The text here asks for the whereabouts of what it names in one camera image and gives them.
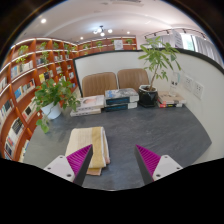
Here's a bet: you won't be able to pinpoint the white window curtain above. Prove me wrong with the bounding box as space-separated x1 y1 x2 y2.
146 28 223 65

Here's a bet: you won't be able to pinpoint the white large book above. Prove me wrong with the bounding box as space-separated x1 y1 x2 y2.
69 106 103 118
79 94 106 110

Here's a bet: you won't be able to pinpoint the tan-covered thin book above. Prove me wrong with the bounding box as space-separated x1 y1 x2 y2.
157 91 187 105

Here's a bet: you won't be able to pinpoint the orange wooden bookshelf unit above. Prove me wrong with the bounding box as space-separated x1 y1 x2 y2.
0 35 138 162

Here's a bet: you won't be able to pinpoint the ceiling lights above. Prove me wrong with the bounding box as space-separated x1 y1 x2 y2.
39 17 114 41

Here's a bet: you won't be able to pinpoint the white wall socket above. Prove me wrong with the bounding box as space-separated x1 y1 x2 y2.
192 80 205 100
183 75 195 93

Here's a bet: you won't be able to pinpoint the yellow beige striped towel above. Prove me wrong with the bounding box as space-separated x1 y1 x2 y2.
64 126 111 177

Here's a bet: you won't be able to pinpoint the tall plant in black pot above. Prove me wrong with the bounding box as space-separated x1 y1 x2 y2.
137 35 183 108

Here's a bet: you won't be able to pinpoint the red-spined thin book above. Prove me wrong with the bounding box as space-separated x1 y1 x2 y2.
156 101 184 109

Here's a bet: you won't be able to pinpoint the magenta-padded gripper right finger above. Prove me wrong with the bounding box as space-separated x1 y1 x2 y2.
134 144 184 185

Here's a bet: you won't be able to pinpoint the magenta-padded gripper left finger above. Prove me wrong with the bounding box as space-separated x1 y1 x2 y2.
44 144 94 187

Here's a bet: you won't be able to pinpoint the leafy plant in white pot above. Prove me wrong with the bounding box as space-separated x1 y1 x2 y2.
33 78 81 134

